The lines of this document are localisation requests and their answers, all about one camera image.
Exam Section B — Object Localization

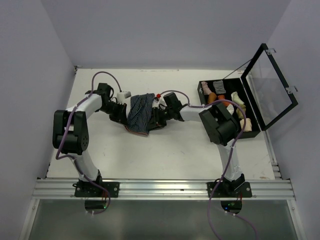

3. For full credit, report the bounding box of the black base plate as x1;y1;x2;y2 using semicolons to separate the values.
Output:
72;176;120;198
212;177;253;198

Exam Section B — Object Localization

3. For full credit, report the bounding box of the black storage box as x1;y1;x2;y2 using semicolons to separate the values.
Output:
197;78;260;139

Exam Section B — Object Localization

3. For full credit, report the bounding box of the striped blue cloth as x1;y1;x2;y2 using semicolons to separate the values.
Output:
125;93;155;136

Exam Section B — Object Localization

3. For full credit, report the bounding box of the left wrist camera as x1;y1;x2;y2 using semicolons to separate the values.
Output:
116;91;132;104

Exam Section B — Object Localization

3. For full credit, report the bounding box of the glass box lid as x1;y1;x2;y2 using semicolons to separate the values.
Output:
240;43;298;131

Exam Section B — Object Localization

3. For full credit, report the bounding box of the grey striped rolled sock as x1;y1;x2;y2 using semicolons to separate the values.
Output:
212;80;226;95

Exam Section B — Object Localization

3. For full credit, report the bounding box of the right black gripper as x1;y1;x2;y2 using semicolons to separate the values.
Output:
145;105;173;130

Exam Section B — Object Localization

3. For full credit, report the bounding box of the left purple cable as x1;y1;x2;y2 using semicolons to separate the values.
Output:
55;71;123;215

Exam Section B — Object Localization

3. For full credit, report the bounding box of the pale green rolled sock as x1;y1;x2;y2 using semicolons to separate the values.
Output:
231;91;245;106

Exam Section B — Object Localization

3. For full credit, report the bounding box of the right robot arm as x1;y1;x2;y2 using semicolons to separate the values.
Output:
147;92;245;197

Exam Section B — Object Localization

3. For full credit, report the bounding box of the white rolled sock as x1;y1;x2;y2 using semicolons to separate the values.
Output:
226;104;235;115

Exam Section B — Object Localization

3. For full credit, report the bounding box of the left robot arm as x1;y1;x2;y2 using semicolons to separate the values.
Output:
52;83;131;197

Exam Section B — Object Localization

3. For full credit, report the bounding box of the aluminium rail frame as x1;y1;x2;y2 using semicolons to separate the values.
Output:
19;178;307;240

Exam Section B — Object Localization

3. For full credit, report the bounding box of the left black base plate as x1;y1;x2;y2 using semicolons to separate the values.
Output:
72;176;120;198

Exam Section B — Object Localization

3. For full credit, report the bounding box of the orange rolled sock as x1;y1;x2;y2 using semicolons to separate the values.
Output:
217;94;231;107

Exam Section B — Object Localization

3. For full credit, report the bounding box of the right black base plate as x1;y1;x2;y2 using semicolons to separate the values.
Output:
212;177;253;198

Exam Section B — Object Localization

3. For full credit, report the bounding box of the cream rolled sock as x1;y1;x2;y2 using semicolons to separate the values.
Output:
240;118;252;132

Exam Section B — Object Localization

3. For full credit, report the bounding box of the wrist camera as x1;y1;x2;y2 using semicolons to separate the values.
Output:
116;91;132;104
152;93;167;107

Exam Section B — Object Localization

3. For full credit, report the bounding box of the pink rolled sock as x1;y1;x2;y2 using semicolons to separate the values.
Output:
201;81;212;95

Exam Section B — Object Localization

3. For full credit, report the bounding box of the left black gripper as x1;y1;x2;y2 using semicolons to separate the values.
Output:
98;101;128;126

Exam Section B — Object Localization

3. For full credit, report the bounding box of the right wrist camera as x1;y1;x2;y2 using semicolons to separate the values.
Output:
152;93;167;107

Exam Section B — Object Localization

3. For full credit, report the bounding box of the olive rolled sock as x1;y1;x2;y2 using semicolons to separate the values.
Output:
236;104;246;120

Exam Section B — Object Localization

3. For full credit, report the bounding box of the brown rolled sock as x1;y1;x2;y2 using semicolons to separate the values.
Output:
207;92;217;104

